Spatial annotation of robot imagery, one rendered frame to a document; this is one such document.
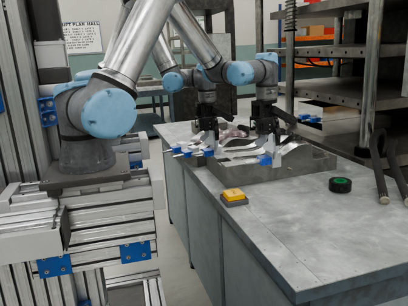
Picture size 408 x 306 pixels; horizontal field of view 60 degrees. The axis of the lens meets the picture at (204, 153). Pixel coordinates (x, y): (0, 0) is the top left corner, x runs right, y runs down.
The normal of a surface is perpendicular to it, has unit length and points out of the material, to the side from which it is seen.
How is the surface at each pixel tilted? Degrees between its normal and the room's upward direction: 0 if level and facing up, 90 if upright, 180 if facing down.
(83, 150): 73
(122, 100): 96
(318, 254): 0
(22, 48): 90
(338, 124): 90
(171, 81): 90
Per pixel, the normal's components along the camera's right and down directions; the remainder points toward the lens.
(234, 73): -0.75, 0.23
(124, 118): 0.59, 0.30
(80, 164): 0.08, -0.02
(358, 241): -0.06, -0.96
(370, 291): 0.29, 0.26
